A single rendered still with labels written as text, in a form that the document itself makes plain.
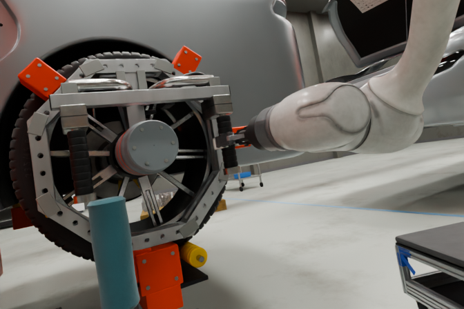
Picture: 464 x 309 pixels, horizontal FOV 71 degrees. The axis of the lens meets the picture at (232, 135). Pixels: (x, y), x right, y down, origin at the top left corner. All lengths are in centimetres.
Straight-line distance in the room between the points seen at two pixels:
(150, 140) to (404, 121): 55
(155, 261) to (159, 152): 32
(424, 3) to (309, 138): 23
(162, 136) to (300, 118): 43
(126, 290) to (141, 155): 31
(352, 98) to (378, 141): 13
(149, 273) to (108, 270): 17
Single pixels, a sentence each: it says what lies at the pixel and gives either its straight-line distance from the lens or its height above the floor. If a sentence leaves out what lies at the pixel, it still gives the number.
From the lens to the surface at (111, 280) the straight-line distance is 86.
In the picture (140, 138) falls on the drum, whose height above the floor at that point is 87.
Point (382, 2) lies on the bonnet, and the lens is 420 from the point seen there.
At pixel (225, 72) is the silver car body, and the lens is 149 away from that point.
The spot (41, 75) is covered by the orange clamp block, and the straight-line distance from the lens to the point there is 99.
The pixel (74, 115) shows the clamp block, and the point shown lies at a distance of 74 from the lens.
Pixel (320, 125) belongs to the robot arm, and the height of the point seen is 81.
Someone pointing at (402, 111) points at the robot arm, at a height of 82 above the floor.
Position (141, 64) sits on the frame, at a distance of 102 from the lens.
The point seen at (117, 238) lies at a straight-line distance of 83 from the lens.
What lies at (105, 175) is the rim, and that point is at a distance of 106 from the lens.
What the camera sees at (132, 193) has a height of 71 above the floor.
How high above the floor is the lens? 79
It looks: 4 degrees up
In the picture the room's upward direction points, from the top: 9 degrees counter-clockwise
